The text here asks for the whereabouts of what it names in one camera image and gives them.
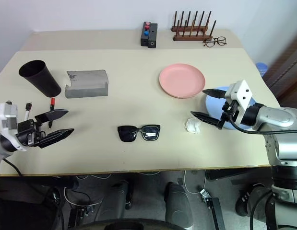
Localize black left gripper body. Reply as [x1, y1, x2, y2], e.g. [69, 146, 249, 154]
[15, 118, 47, 147]

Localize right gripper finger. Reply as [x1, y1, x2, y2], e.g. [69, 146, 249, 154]
[190, 111, 223, 126]
[202, 88, 228, 99]

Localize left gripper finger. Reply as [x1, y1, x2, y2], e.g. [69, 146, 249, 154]
[34, 109, 69, 126]
[38, 128, 75, 150]

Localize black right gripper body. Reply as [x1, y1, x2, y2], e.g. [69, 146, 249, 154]
[216, 100, 243, 130]

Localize red marker pen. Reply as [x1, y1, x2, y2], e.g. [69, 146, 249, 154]
[48, 97, 56, 130]

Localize white marker pen black cap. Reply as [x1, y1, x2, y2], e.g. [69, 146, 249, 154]
[24, 102, 33, 120]

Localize grey glasses case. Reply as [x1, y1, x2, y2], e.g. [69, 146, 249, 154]
[64, 69, 109, 99]

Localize black sunglasses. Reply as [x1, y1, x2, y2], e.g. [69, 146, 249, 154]
[117, 124, 162, 144]

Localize light blue plate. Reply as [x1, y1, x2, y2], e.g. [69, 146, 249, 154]
[204, 85, 257, 131]

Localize small clear plastic piece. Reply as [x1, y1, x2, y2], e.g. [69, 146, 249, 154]
[185, 117, 202, 134]

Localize black plastic cup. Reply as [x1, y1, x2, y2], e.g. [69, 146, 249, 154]
[18, 59, 62, 98]

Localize pink plate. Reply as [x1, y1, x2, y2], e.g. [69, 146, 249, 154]
[158, 63, 206, 99]

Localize dark-rimmed eyeglasses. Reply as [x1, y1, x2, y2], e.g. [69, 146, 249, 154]
[202, 36, 227, 48]

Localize blue plastic container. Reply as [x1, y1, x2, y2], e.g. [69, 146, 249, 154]
[255, 62, 269, 78]

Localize wooden peg rack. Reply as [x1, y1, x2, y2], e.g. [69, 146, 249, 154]
[171, 10, 217, 42]

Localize black table base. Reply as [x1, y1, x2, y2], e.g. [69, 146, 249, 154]
[205, 166, 273, 182]

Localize dark wooden panel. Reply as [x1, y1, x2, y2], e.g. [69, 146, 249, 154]
[261, 35, 297, 103]

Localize plain black box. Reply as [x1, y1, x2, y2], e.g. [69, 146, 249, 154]
[147, 23, 159, 49]

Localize black box with knobs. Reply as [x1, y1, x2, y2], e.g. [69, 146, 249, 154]
[140, 22, 152, 47]

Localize black shoe white stripes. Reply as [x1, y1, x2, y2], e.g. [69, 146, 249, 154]
[235, 183, 268, 218]

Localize dark rounded shape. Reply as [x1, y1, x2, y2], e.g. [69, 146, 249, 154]
[163, 181, 194, 229]

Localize black metal bar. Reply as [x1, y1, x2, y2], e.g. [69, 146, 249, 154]
[205, 197, 227, 230]

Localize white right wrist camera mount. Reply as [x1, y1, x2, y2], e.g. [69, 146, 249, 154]
[224, 79, 256, 126]

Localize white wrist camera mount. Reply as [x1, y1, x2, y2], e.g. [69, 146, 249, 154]
[0, 101, 28, 153]
[224, 79, 256, 126]

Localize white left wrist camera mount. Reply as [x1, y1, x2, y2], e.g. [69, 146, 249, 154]
[0, 101, 28, 153]

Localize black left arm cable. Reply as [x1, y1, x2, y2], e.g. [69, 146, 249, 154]
[2, 157, 24, 177]

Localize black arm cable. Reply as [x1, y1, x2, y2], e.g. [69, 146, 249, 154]
[2, 157, 24, 177]
[228, 114, 297, 135]

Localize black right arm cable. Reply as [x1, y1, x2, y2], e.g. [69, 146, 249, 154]
[228, 114, 297, 135]

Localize white floor cable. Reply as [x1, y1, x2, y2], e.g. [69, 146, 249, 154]
[183, 169, 207, 195]

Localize metal caster bracket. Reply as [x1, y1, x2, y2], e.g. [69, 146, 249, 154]
[199, 188, 212, 205]

